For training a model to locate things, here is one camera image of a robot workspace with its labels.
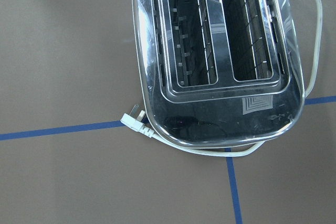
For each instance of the chrome and cream toaster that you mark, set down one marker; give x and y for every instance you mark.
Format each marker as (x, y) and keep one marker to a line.
(218, 73)

